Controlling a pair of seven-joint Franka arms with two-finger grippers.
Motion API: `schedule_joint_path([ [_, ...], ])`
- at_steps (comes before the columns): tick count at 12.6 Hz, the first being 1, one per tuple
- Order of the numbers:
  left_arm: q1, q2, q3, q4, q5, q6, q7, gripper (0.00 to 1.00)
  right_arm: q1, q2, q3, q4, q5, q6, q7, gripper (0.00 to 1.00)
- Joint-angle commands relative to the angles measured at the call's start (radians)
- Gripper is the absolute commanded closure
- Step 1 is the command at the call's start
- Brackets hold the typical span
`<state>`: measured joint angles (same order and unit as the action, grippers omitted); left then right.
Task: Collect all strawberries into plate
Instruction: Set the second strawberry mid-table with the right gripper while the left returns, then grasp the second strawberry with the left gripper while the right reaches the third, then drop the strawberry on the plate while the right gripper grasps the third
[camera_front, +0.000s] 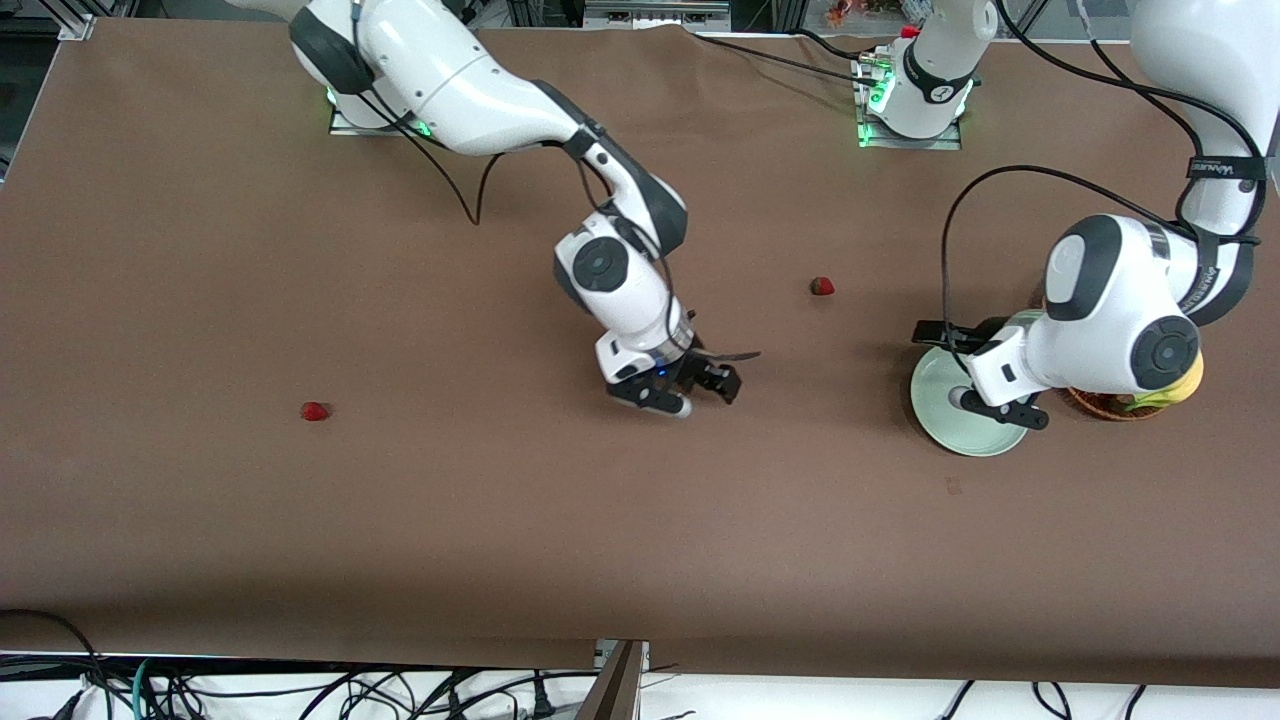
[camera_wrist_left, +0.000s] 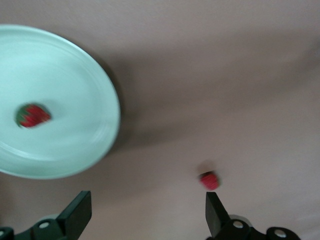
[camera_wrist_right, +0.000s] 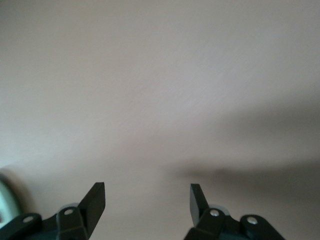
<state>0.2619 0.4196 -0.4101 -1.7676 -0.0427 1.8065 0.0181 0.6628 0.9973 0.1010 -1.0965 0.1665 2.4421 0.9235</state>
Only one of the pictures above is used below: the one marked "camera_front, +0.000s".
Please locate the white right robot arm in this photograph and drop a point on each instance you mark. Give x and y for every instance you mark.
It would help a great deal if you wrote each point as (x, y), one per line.
(450, 80)

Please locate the orange background object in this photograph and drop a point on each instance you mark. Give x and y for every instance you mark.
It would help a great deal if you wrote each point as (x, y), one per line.
(845, 12)

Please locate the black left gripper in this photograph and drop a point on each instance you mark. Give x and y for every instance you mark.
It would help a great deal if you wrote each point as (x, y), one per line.
(985, 331)

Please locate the yellow banana bunch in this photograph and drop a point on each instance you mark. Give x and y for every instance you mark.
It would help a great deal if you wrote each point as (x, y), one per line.
(1185, 385)

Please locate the aluminium corner bracket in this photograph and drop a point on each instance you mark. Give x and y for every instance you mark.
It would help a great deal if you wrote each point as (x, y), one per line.
(78, 28)

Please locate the red strawberry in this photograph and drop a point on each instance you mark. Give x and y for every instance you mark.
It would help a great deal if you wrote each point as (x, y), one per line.
(822, 286)
(315, 411)

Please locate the brown table cover sheet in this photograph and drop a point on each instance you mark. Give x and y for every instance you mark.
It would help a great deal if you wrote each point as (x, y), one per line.
(600, 550)

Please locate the aluminium frame post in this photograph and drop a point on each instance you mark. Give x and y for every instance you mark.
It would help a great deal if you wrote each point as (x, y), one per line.
(615, 690)

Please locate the brown wicker basket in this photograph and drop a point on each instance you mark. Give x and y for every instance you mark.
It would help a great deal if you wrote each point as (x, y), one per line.
(1100, 406)

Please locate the grey equipment box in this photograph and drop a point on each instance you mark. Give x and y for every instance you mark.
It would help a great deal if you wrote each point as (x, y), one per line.
(650, 15)

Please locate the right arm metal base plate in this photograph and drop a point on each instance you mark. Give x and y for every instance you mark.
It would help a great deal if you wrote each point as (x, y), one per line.
(345, 128)

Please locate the pale green round plate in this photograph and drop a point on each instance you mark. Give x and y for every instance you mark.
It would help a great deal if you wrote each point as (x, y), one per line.
(935, 410)

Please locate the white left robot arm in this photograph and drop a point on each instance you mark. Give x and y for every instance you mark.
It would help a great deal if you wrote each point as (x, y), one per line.
(1110, 300)

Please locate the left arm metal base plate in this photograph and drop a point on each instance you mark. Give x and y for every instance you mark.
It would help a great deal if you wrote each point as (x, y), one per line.
(945, 143)

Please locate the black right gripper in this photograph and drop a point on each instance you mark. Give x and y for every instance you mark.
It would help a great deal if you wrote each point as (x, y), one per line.
(692, 368)

